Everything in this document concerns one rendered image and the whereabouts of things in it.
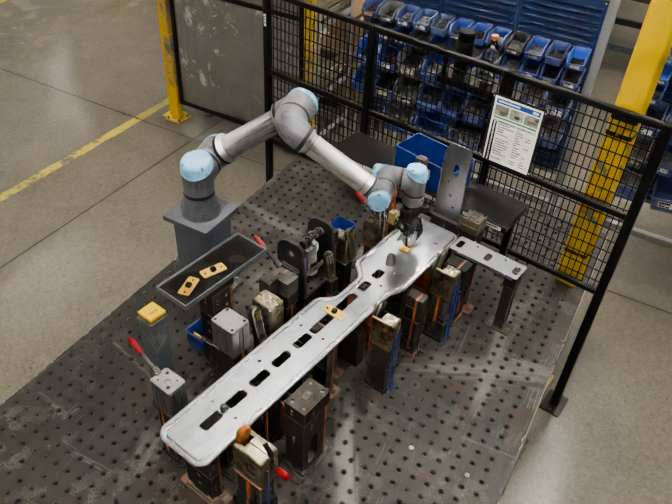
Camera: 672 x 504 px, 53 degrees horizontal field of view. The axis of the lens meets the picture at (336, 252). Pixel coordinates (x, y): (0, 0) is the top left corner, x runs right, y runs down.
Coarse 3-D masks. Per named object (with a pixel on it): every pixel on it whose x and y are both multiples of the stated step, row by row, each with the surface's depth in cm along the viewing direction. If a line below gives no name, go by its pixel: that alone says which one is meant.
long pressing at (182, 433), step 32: (384, 256) 254; (416, 256) 255; (352, 288) 240; (384, 288) 240; (288, 320) 226; (352, 320) 227; (256, 352) 214; (288, 352) 215; (320, 352) 216; (224, 384) 204; (288, 384) 206; (192, 416) 194; (224, 416) 195; (256, 416) 196; (192, 448) 186; (224, 448) 187
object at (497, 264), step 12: (456, 240) 264; (468, 240) 264; (456, 252) 259; (468, 252) 258; (480, 252) 259; (492, 252) 259; (480, 264) 254; (492, 264) 254; (504, 264) 254; (516, 264) 254; (504, 276) 250; (516, 276) 249
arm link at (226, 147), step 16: (288, 96) 229; (304, 96) 228; (272, 112) 231; (240, 128) 242; (256, 128) 237; (272, 128) 234; (208, 144) 247; (224, 144) 245; (240, 144) 242; (256, 144) 242; (224, 160) 247
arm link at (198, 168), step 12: (192, 156) 240; (204, 156) 240; (180, 168) 240; (192, 168) 236; (204, 168) 237; (216, 168) 245; (192, 180) 238; (204, 180) 239; (192, 192) 242; (204, 192) 242
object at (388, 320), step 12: (384, 312) 226; (372, 324) 226; (384, 324) 222; (396, 324) 221; (372, 336) 229; (384, 336) 225; (396, 336) 225; (372, 348) 233; (384, 348) 228; (372, 360) 236; (384, 360) 232; (372, 372) 239; (384, 372) 235; (372, 384) 243; (384, 384) 239
